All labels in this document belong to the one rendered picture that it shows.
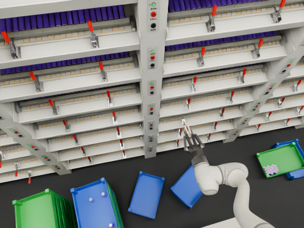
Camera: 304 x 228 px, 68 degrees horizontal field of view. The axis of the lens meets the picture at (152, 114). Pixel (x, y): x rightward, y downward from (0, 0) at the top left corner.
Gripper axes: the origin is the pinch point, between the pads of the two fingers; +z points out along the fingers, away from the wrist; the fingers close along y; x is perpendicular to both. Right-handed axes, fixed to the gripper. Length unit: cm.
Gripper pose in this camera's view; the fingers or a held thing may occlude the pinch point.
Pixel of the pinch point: (187, 130)
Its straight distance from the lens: 147.0
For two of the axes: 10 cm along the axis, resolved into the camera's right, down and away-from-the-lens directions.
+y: 9.8, -1.7, 1.1
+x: -0.2, -6.4, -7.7
